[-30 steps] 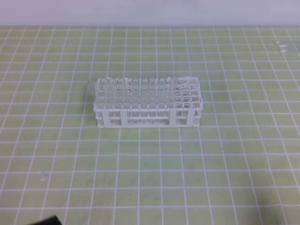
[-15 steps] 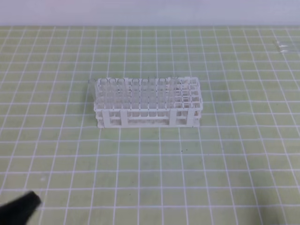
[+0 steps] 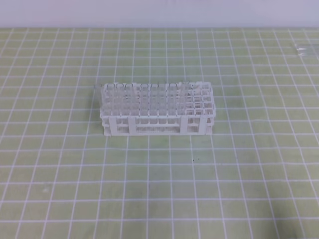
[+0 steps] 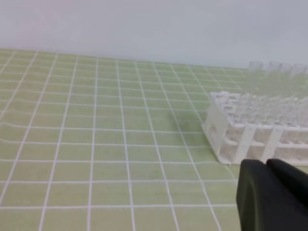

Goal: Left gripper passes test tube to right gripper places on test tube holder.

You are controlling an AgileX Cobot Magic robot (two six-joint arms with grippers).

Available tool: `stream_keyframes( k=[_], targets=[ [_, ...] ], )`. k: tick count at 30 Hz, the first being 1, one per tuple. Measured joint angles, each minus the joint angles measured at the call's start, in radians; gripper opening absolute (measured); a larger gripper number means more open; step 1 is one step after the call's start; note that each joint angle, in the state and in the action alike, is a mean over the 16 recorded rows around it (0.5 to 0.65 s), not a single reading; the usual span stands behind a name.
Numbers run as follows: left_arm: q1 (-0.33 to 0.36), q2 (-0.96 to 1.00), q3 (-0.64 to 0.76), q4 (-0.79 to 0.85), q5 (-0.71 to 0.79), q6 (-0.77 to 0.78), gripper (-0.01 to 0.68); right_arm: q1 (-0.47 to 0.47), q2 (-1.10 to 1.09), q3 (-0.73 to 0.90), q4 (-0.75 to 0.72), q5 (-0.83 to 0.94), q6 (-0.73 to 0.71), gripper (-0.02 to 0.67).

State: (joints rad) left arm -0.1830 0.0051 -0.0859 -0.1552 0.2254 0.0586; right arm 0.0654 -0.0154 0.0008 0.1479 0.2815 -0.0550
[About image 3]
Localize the clear glass test tube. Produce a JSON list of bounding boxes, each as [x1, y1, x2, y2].
[[178, 81, 191, 116]]

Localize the green grid tablecloth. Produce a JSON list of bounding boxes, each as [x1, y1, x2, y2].
[[0, 28, 319, 239]]

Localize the white plastic test tube rack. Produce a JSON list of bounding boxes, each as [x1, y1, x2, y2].
[[95, 82, 216, 136]]

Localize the clear test tubes on cloth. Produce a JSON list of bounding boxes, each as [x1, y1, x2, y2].
[[292, 43, 319, 57]]

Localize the clear tube in rack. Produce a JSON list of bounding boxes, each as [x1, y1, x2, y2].
[[167, 83, 177, 116], [150, 83, 159, 124], [140, 84, 149, 124], [124, 83, 134, 116], [158, 84, 166, 124]]

